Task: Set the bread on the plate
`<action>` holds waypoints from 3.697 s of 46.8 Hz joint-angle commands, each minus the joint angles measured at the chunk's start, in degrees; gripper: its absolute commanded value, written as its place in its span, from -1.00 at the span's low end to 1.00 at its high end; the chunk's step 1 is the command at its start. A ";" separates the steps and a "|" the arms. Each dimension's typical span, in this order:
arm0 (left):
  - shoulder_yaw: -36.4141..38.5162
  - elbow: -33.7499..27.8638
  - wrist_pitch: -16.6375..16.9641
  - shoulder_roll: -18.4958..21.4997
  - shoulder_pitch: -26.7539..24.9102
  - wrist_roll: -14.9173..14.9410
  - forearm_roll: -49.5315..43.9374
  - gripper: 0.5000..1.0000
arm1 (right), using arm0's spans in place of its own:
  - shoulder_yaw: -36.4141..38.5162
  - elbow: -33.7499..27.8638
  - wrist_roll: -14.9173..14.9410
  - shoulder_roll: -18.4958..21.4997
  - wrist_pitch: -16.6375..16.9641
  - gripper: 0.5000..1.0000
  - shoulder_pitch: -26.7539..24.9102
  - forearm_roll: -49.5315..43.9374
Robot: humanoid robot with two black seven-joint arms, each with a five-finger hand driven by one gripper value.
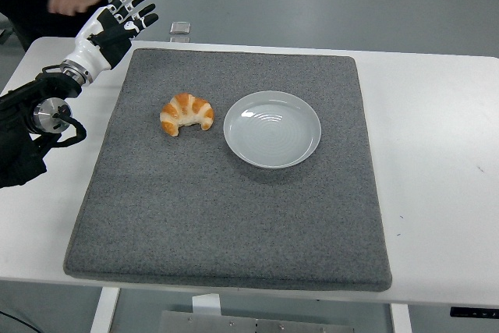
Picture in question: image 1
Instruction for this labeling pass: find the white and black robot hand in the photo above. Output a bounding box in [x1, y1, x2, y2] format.
[63, 0, 160, 79]

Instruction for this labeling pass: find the golden croissant bread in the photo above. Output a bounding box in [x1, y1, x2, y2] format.
[159, 92, 215, 138]

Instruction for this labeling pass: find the pale grey round plate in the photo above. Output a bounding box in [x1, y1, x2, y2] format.
[222, 90, 322, 170]

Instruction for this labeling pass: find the grey metal plate with screws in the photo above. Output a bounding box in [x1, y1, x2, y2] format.
[159, 310, 356, 333]

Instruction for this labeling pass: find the grey felt mat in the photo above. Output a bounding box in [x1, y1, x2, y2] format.
[62, 48, 393, 293]

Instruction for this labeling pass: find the white table leg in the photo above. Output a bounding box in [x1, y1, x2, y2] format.
[90, 288, 121, 333]
[389, 303, 413, 333]

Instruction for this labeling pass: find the black table control panel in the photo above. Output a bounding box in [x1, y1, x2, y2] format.
[450, 305, 499, 318]

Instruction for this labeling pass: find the thin black floor cable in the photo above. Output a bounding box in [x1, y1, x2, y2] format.
[0, 310, 30, 333]

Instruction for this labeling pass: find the white table centre bracket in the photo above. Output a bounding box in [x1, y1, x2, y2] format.
[191, 292, 222, 317]

